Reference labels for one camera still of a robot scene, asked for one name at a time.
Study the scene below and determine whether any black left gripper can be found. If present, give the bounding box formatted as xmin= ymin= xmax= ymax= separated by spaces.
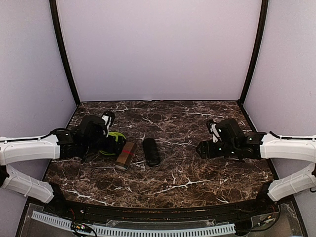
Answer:
xmin=82 ymin=135 xmax=126 ymax=156

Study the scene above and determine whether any plaid brown glasses case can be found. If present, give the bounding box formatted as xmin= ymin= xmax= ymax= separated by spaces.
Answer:
xmin=115 ymin=142 xmax=137 ymax=171

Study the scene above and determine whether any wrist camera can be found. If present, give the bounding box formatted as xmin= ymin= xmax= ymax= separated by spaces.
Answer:
xmin=206 ymin=119 xmax=220 ymax=143
xmin=101 ymin=111 xmax=116 ymax=137

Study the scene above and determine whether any black corner frame post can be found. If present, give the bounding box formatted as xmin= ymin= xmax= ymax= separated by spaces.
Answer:
xmin=239 ymin=0 xmax=270 ymax=104
xmin=49 ymin=0 xmax=81 ymax=106

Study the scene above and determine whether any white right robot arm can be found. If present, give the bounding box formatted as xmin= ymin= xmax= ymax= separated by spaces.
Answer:
xmin=196 ymin=118 xmax=316 ymax=214

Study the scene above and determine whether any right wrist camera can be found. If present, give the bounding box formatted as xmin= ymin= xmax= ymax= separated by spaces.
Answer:
xmin=206 ymin=119 xmax=220 ymax=143

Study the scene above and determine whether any green plate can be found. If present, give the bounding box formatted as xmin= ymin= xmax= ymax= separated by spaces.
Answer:
xmin=99 ymin=132 xmax=122 ymax=156

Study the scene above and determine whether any black quilted glasses case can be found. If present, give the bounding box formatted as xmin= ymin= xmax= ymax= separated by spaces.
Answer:
xmin=143 ymin=138 xmax=161 ymax=167

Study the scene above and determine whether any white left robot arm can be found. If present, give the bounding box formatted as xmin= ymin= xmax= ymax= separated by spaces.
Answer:
xmin=0 ymin=113 xmax=126 ymax=215

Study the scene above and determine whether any black corner frame post left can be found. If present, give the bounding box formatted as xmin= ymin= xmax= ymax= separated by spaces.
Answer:
xmin=49 ymin=0 xmax=81 ymax=106

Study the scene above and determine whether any black corner frame post right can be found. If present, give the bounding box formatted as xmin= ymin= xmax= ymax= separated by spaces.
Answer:
xmin=239 ymin=0 xmax=270 ymax=104

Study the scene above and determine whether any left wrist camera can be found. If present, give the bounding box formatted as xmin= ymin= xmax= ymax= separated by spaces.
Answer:
xmin=101 ymin=111 xmax=116 ymax=137

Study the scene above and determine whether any white slotted cable duct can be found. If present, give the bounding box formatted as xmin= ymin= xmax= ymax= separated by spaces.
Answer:
xmin=32 ymin=211 xmax=236 ymax=237

